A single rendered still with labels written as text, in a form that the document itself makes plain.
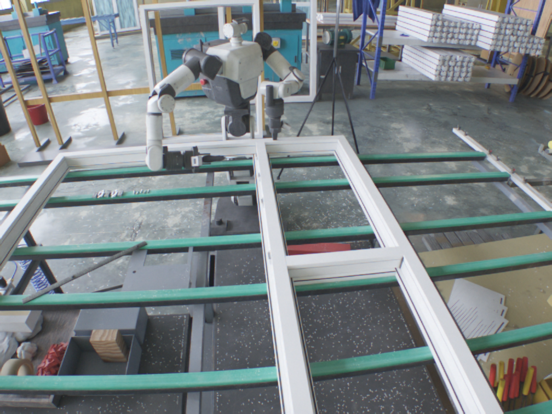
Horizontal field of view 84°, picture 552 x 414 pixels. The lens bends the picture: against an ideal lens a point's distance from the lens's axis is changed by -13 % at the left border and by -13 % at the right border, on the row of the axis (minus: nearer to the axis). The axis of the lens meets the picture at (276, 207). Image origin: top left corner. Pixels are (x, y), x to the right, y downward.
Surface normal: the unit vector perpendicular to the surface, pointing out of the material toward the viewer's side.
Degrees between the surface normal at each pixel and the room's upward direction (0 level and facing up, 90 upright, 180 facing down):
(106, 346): 90
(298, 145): 90
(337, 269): 90
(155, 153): 73
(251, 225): 0
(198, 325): 0
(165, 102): 77
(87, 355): 0
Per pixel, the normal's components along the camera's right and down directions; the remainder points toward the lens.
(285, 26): 0.11, 0.59
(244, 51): 0.58, -0.31
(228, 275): 0.00, -0.81
